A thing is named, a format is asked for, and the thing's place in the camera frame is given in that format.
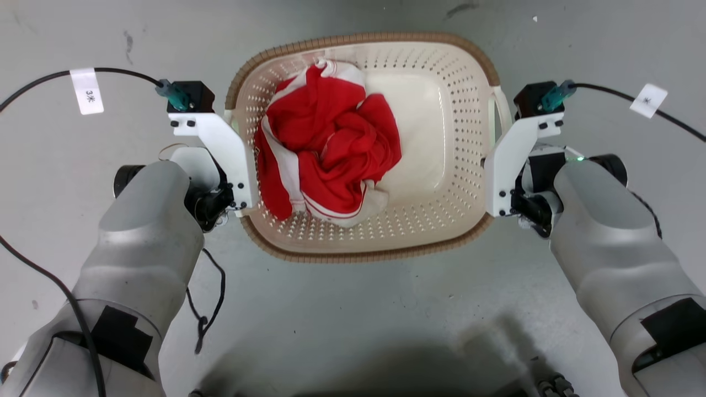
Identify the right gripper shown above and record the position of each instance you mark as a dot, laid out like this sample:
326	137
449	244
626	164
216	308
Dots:
532	207

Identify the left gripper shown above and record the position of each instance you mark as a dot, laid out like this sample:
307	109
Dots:
212	201

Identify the cream plastic laundry basket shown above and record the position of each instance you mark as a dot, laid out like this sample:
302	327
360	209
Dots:
419	121

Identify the dark robot base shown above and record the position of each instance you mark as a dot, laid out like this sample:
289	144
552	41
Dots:
554	384

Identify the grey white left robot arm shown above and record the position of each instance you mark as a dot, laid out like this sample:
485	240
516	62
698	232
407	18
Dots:
138	248

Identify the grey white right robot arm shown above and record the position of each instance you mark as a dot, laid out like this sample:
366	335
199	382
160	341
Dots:
612	237

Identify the red and white garment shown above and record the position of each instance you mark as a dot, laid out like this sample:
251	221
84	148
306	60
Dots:
331	138

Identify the white paper tag, small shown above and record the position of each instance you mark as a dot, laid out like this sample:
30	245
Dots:
648	100

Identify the white paper tag, long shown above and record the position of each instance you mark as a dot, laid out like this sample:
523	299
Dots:
86	91

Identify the white right camera bracket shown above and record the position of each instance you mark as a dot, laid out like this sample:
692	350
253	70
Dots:
513	154

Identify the white camera bracket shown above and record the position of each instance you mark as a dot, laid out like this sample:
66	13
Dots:
513	154
226	143

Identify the white left camera bracket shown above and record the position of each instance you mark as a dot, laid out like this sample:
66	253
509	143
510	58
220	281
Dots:
226	143

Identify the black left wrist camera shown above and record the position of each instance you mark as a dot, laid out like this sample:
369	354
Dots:
199	95

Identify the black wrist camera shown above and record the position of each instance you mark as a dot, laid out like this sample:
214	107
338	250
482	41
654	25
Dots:
529	99
199	95

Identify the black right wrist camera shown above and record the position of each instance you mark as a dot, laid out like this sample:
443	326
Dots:
529	99

